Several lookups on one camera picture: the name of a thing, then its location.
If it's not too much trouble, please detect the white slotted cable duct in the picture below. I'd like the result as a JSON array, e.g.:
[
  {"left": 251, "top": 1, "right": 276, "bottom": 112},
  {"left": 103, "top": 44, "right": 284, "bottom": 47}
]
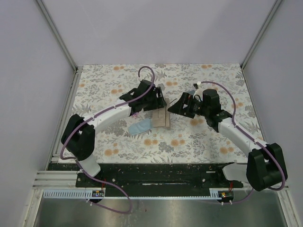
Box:
[{"left": 43, "top": 189, "right": 105, "bottom": 199}]

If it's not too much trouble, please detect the left aluminium frame post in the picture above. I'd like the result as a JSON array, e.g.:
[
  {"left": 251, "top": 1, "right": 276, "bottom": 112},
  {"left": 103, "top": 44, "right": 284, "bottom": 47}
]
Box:
[{"left": 35, "top": 0, "right": 79, "bottom": 71}]

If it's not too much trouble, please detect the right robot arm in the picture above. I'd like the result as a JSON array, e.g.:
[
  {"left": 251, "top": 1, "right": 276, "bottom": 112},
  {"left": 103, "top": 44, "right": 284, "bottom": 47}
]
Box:
[{"left": 168, "top": 89, "right": 288, "bottom": 192}]

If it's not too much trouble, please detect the light blue cleaning cloth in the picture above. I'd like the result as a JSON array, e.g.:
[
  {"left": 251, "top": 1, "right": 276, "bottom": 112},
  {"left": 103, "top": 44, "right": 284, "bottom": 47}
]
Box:
[{"left": 128, "top": 119, "right": 152, "bottom": 136}]

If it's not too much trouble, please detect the floral table mat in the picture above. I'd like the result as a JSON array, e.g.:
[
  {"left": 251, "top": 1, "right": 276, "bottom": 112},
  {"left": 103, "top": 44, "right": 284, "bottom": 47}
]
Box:
[{"left": 71, "top": 63, "right": 262, "bottom": 163}]

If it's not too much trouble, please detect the aluminium frame post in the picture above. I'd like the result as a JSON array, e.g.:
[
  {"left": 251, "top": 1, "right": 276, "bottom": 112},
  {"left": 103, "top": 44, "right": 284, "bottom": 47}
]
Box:
[
  {"left": 35, "top": 0, "right": 79, "bottom": 71},
  {"left": 240, "top": 0, "right": 284, "bottom": 71}
]

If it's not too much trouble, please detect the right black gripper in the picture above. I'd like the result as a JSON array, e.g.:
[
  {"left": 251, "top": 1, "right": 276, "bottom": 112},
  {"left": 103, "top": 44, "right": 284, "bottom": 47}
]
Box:
[{"left": 168, "top": 92, "right": 209, "bottom": 119}]

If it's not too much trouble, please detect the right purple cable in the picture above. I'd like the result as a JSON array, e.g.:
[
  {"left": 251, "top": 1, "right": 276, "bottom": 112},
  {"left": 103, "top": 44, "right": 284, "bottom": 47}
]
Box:
[{"left": 193, "top": 81, "right": 286, "bottom": 205}]

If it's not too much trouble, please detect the aluminium front rail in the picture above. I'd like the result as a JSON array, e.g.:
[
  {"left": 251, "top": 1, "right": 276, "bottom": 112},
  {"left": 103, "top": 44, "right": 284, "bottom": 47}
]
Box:
[{"left": 33, "top": 171, "right": 77, "bottom": 189}]

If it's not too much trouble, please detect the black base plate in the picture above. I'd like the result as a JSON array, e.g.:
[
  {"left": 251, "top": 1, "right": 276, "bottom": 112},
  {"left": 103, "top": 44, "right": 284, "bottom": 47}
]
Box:
[{"left": 75, "top": 163, "right": 244, "bottom": 189}]

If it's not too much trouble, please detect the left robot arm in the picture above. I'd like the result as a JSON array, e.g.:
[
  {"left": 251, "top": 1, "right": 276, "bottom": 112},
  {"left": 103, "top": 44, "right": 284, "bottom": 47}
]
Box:
[{"left": 61, "top": 80, "right": 167, "bottom": 187}]

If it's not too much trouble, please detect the purple cable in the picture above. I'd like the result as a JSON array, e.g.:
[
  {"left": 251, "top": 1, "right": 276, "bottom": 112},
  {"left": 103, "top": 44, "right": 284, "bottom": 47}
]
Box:
[
  {"left": 193, "top": 81, "right": 286, "bottom": 205},
  {"left": 59, "top": 66, "right": 156, "bottom": 214}
]

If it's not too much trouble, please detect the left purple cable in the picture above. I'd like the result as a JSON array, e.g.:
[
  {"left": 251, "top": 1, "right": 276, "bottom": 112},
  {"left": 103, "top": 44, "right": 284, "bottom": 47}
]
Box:
[{"left": 59, "top": 66, "right": 156, "bottom": 214}]

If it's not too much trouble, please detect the right aluminium frame post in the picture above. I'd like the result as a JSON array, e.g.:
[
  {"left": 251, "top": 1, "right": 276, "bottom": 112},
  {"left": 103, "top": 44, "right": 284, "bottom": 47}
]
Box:
[{"left": 240, "top": 0, "right": 284, "bottom": 71}]

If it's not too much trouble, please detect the brown glasses case green lining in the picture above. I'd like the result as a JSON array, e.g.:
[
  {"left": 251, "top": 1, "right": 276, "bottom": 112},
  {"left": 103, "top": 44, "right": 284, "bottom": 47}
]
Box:
[{"left": 151, "top": 98, "right": 170, "bottom": 129}]

